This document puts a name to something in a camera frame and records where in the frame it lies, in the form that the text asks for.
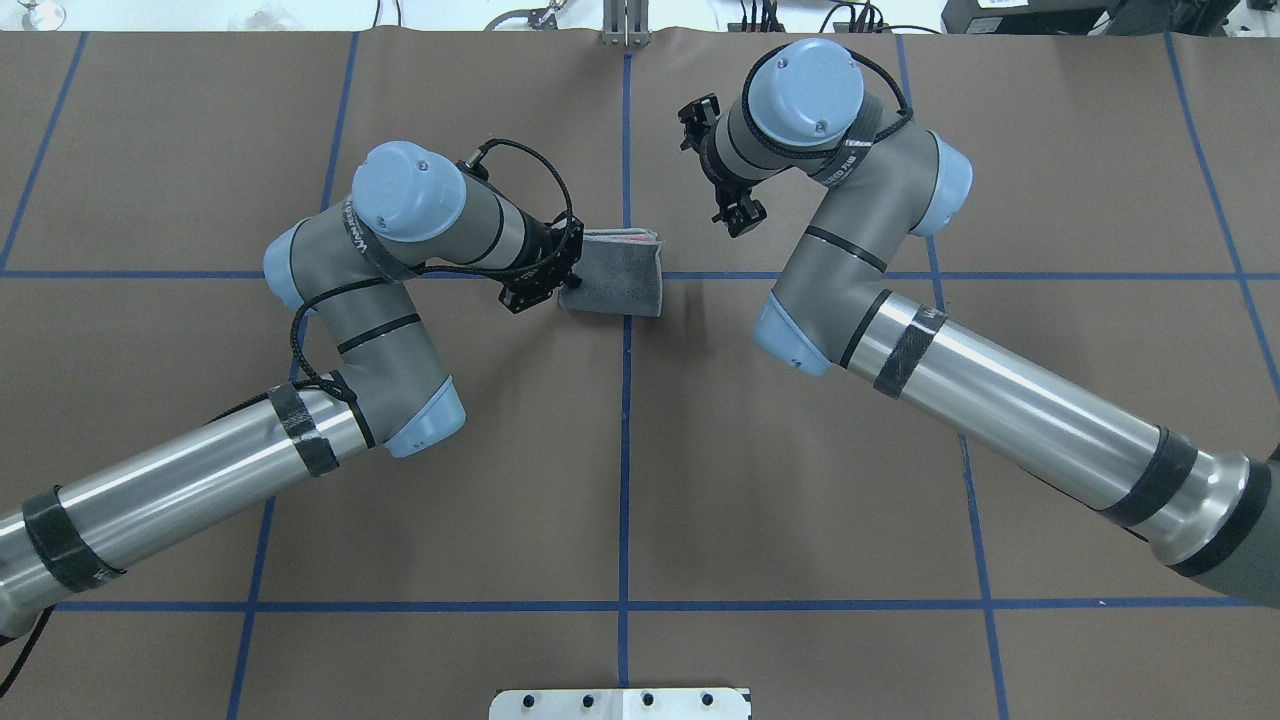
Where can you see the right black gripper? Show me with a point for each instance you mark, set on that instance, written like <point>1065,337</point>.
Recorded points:
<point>713,160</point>

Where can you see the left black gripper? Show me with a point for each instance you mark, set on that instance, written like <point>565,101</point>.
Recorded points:
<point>541,243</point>

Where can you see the pink and grey towel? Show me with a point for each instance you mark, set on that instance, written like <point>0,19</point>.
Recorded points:
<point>620,274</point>

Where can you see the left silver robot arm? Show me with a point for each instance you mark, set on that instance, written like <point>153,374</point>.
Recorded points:
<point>370,376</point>

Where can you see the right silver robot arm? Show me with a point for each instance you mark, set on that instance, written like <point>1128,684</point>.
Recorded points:
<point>850,125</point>

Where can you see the white mounting plate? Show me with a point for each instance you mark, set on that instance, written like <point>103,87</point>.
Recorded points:
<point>623,703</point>

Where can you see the aluminium frame post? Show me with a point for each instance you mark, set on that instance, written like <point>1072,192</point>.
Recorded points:
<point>625,23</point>

